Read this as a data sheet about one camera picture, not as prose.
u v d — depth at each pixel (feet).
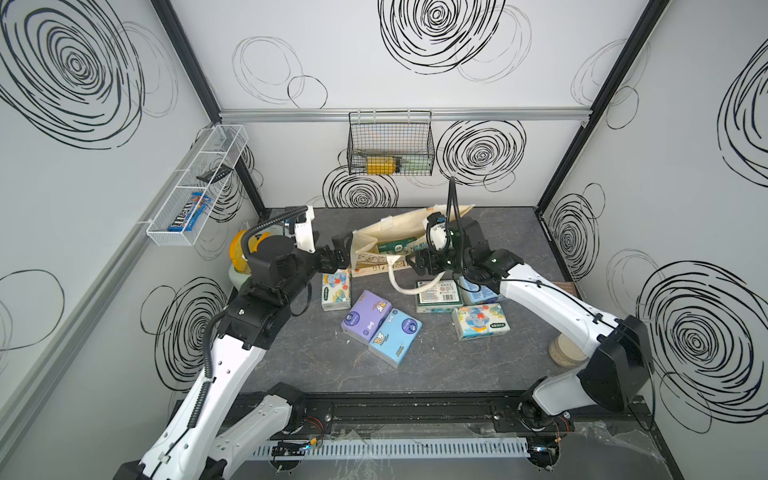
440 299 2.91
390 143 3.25
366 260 2.75
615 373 1.34
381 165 2.91
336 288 2.99
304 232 1.80
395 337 2.66
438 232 2.32
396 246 3.19
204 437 1.23
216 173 2.50
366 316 2.80
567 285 3.17
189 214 2.19
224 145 2.99
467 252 1.97
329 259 1.84
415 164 2.85
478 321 2.78
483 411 2.45
